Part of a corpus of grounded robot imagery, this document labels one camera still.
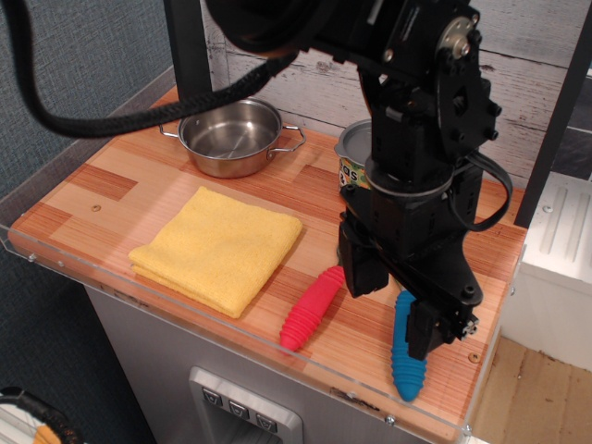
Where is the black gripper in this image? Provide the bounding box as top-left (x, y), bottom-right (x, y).
top-left (339, 164), bottom-right (483, 360)

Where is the small steel pot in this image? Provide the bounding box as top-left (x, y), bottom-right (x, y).
top-left (159, 97), bottom-right (307, 179)

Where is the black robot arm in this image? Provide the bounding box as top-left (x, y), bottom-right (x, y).
top-left (207, 1), bottom-right (512, 360)

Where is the yellow folded towel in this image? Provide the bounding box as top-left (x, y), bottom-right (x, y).
top-left (129, 187), bottom-right (302, 319)

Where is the white toy appliance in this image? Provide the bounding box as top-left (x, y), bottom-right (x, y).
top-left (500, 172), bottom-right (591, 370)

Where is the patterned peas carrots can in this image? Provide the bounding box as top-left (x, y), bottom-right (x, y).
top-left (334, 119), bottom-right (372, 189)

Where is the silver button panel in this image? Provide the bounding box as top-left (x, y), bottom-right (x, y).
top-left (189, 366), bottom-right (304, 443)

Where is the grey toy cabinet front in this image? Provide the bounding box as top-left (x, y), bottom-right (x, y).
top-left (86, 287), bottom-right (422, 443)

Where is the orange object at corner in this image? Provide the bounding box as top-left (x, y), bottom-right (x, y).
top-left (32, 425), bottom-right (61, 444)

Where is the blue handled fork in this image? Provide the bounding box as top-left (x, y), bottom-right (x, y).
top-left (391, 290), bottom-right (427, 402)

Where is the red handled spoon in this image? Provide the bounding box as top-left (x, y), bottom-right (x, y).
top-left (279, 265), bottom-right (345, 352)

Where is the black right post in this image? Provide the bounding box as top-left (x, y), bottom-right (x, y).
top-left (514, 6), bottom-right (591, 228)

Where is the black post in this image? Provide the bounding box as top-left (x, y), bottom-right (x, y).
top-left (163, 0), bottom-right (212, 100)
top-left (514, 6), bottom-right (591, 228)

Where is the black braided cable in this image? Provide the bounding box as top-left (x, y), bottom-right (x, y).
top-left (0, 0), bottom-right (300, 139)

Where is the black left post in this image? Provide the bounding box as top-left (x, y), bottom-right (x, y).
top-left (163, 0), bottom-right (212, 100)

